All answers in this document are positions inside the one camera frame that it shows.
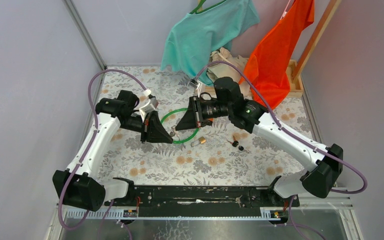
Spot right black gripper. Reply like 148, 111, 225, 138
175, 95, 232, 131

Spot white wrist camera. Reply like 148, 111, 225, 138
189, 79, 205, 97
138, 89, 159, 122

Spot teal t-shirt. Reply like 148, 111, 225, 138
160, 0, 260, 78

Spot brass padlock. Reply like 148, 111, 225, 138
190, 136, 207, 148

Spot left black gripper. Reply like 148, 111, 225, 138
118, 110, 173, 145

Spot green cable lock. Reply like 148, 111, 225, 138
160, 107, 200, 145

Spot floral table mat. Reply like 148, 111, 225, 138
97, 66, 303, 186

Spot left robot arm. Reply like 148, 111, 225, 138
52, 89, 174, 212

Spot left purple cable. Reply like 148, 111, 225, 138
57, 68, 147, 240

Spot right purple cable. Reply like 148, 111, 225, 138
193, 60, 368, 240

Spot green clothes hanger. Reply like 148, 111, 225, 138
189, 0, 226, 15

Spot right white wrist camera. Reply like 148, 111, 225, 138
189, 79, 205, 97

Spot orange t-shirt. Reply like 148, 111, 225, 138
243, 0, 315, 109

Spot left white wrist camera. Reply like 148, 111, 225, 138
138, 89, 159, 122

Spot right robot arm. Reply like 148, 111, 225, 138
175, 77, 343, 206

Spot purple cable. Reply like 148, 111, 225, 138
57, 68, 147, 240
193, 60, 368, 240

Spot beige cloth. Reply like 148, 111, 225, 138
206, 46, 251, 97

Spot black headed keys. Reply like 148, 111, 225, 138
227, 135, 245, 152

